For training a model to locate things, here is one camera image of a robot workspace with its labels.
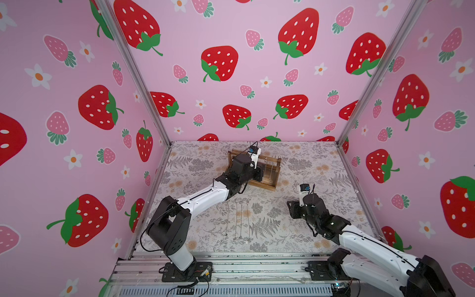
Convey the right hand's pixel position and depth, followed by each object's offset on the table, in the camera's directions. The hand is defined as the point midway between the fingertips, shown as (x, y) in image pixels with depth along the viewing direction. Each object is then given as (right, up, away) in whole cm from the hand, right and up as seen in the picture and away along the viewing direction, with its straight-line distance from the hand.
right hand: (293, 200), depth 84 cm
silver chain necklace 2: (-27, -11, +4) cm, 29 cm away
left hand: (-13, +17, 0) cm, 21 cm away
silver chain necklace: (-24, -4, +10) cm, 27 cm away
